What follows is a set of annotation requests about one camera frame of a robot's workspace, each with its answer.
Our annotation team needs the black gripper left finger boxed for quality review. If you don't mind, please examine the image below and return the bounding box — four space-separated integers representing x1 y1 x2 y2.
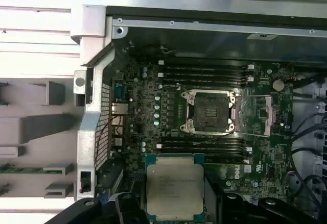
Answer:
50 192 146 224

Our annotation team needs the metal locking lever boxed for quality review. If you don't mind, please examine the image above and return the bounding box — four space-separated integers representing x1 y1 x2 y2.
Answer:
193 131 236 146

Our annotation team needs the silver CPU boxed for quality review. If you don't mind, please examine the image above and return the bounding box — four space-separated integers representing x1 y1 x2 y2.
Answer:
144 153 205 222

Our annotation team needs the black RAM slot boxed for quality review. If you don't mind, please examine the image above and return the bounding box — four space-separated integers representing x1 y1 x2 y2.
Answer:
158 78 255 85
157 142 252 148
157 148 252 155
158 71 255 78
204 155 252 163
157 136 252 142
158 65 255 71
158 60 255 66

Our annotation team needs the silver drive cage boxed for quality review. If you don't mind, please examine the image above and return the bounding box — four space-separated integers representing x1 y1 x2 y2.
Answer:
292 64 327 112

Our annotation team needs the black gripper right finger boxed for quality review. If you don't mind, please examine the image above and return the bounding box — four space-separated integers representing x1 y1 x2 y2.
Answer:
205 192 317 224

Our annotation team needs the pale plastic case corner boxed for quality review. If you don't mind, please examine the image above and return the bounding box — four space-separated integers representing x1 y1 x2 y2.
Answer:
69 4 107 45

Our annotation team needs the blue serial port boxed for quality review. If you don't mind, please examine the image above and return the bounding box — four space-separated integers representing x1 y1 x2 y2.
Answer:
114 85 125 99

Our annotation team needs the metal socket cover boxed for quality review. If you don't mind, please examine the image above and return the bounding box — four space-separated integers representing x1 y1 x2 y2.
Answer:
234 93 277 137

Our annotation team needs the grey-brown parts rack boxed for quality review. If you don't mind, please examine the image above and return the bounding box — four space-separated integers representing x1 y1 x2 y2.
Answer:
0 77 77 201

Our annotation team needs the silver ethernet port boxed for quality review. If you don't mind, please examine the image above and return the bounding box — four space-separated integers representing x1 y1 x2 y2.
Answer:
111 103 128 115

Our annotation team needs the green RAM stick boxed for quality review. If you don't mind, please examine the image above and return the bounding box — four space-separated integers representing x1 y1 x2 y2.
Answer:
0 166 44 175

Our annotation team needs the black and silver PC case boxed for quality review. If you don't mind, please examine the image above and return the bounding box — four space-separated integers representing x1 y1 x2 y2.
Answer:
69 4 327 224

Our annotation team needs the CPU socket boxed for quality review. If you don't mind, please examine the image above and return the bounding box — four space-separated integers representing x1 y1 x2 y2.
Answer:
180 89 239 135

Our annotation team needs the coin cell battery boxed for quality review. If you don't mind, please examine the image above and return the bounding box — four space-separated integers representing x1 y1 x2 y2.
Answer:
272 79 285 91

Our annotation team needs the green motherboard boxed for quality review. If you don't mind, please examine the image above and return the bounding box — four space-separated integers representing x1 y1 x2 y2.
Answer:
109 40 294 209

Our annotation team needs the black wire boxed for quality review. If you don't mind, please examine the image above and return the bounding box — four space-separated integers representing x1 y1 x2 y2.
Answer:
291 111 327 158

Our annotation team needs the white case label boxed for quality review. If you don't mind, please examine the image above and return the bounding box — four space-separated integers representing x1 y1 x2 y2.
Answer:
246 33 278 41

